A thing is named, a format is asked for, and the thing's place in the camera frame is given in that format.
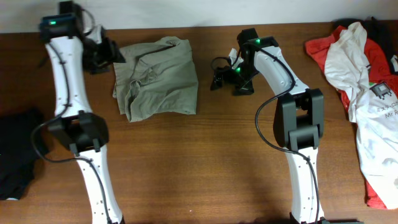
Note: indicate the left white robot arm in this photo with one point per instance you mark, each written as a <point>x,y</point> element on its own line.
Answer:
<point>74,50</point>

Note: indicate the khaki green shorts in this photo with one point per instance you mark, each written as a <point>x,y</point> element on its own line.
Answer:
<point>157,77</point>

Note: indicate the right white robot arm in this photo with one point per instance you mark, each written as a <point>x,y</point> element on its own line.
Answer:
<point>298,121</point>

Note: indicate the white printed t-shirt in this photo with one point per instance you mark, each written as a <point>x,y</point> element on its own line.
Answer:
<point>376,124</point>

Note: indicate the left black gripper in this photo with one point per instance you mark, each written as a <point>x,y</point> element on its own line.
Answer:
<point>109,54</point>

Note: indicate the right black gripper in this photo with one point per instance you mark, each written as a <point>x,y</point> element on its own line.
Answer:
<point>229,78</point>

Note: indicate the black folded garment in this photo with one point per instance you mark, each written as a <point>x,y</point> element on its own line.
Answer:
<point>17,154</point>

